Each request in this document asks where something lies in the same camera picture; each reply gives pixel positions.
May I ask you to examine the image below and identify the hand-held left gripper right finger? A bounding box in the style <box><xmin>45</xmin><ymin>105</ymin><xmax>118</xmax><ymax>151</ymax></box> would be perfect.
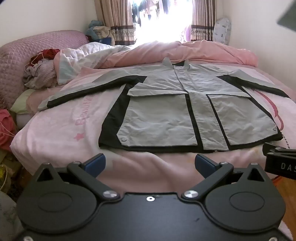
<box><xmin>181</xmin><ymin>153</ymin><xmax>270</xmax><ymax>202</ymax></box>

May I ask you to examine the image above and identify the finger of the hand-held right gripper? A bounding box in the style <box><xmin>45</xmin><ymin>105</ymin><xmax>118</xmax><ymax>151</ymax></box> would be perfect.
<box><xmin>262</xmin><ymin>142</ymin><xmax>296</xmax><ymax>158</ymax></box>

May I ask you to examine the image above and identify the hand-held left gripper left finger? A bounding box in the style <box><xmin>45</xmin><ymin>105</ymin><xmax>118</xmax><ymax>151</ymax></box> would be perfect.
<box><xmin>34</xmin><ymin>153</ymin><xmax>121</xmax><ymax>202</ymax></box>

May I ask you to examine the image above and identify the grey and black jacket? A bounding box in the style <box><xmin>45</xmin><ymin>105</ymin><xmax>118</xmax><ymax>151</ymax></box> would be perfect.
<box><xmin>37</xmin><ymin>57</ymin><xmax>290</xmax><ymax>153</ymax></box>

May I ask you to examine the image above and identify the pile of red and lavender clothes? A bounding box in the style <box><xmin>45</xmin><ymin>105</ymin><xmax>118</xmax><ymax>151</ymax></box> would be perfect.
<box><xmin>23</xmin><ymin>49</ymin><xmax>61</xmax><ymax>90</ymax></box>

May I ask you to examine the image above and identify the pink printed blanket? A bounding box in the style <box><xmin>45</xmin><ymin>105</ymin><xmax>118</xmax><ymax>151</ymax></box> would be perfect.
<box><xmin>10</xmin><ymin>62</ymin><xmax>296</xmax><ymax>200</ymax></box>

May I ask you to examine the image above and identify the olive cloth bag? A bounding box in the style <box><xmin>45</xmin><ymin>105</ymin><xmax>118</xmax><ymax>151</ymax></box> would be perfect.
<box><xmin>0</xmin><ymin>151</ymin><xmax>23</xmax><ymax>193</ymax></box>

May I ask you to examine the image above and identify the red cloth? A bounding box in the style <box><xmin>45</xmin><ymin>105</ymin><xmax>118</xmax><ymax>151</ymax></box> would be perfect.
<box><xmin>0</xmin><ymin>109</ymin><xmax>18</xmax><ymax>151</ymax></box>

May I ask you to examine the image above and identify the green pillow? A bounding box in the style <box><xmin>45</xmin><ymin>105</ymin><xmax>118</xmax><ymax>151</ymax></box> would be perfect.
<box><xmin>10</xmin><ymin>89</ymin><xmax>36</xmax><ymax>114</ymax></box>

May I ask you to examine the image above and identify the pink duvet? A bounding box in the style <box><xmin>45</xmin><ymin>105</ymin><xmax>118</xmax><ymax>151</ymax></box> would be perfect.
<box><xmin>54</xmin><ymin>40</ymin><xmax>258</xmax><ymax>85</ymax></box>

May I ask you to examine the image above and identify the white patterned pillow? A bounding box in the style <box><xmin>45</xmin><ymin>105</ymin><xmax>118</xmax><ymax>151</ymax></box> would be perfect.
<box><xmin>213</xmin><ymin>17</ymin><xmax>232</xmax><ymax>45</ymax></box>

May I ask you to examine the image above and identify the pink quilted headboard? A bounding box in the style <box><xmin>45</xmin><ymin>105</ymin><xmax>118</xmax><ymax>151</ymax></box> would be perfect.
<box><xmin>0</xmin><ymin>31</ymin><xmax>89</xmax><ymax>109</ymax></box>

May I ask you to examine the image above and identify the purple cloth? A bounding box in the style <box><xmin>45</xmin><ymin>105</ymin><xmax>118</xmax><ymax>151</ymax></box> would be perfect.
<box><xmin>181</xmin><ymin>25</ymin><xmax>192</xmax><ymax>42</ymax></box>

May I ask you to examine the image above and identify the pile of blue and beige cloths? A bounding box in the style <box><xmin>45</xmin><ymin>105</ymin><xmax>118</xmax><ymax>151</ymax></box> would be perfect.
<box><xmin>86</xmin><ymin>20</ymin><xmax>115</xmax><ymax>46</ymax></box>

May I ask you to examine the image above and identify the striped brown curtain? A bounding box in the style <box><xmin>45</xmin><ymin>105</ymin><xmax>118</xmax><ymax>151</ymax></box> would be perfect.
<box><xmin>191</xmin><ymin>0</ymin><xmax>218</xmax><ymax>42</ymax></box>
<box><xmin>94</xmin><ymin>0</ymin><xmax>137</xmax><ymax>46</ymax></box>

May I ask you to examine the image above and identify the hanging laundry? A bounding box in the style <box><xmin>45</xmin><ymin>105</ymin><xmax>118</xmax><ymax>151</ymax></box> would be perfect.
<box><xmin>132</xmin><ymin>0</ymin><xmax>171</xmax><ymax>24</ymax></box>

